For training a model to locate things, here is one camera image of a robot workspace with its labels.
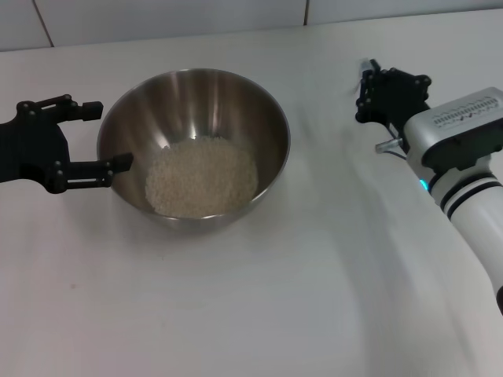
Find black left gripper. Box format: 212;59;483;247
0;93;136;195

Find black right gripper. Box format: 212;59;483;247
354;65;434;137

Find clear plastic measuring cup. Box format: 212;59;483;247
351;57;381;104

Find stainless steel mixing bowl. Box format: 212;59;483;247
96;68;292;233

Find white rice grains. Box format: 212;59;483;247
145;134;259;219

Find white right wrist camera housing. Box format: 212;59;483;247
403;87;503;174

